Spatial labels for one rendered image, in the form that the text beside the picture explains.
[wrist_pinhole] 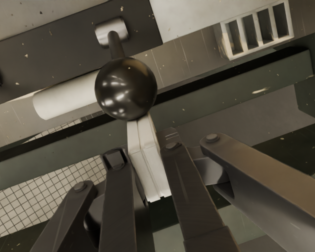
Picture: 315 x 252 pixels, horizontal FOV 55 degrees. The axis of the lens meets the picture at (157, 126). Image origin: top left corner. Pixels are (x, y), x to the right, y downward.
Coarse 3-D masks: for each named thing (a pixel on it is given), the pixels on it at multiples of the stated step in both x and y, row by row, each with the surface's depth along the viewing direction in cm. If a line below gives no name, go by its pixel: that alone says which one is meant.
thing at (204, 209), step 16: (176, 144) 14; (176, 160) 13; (192, 160) 12; (176, 176) 11; (192, 176) 11; (176, 192) 11; (192, 192) 10; (208, 192) 10; (176, 208) 10; (192, 208) 9; (208, 208) 9; (192, 224) 9; (208, 224) 9; (224, 224) 8; (192, 240) 8; (208, 240) 7; (224, 240) 7
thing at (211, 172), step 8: (168, 128) 18; (160, 136) 17; (168, 136) 16; (176, 136) 16; (160, 144) 16; (192, 152) 14; (200, 152) 14; (200, 160) 13; (208, 160) 13; (200, 168) 13; (208, 168) 13; (216, 168) 13; (208, 176) 13; (216, 176) 13; (224, 176) 13; (208, 184) 14
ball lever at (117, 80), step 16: (96, 32) 26; (112, 32) 25; (112, 48) 23; (112, 64) 17; (128, 64) 17; (144, 64) 18; (96, 80) 17; (112, 80) 17; (128, 80) 16; (144, 80) 17; (96, 96) 18; (112, 96) 17; (128, 96) 17; (144, 96) 17; (112, 112) 17; (128, 112) 17; (144, 112) 18
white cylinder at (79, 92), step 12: (96, 72) 30; (60, 84) 31; (72, 84) 30; (84, 84) 30; (36, 96) 30; (48, 96) 30; (60, 96) 30; (72, 96) 30; (84, 96) 30; (36, 108) 30; (48, 108) 30; (60, 108) 30; (72, 108) 31
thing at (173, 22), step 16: (160, 0) 27; (176, 0) 27; (192, 0) 27; (208, 0) 28; (224, 0) 28; (240, 0) 28; (256, 0) 28; (272, 0) 28; (160, 16) 28; (176, 16) 28; (192, 16) 28; (208, 16) 28; (224, 16) 28; (160, 32) 28; (176, 32) 28
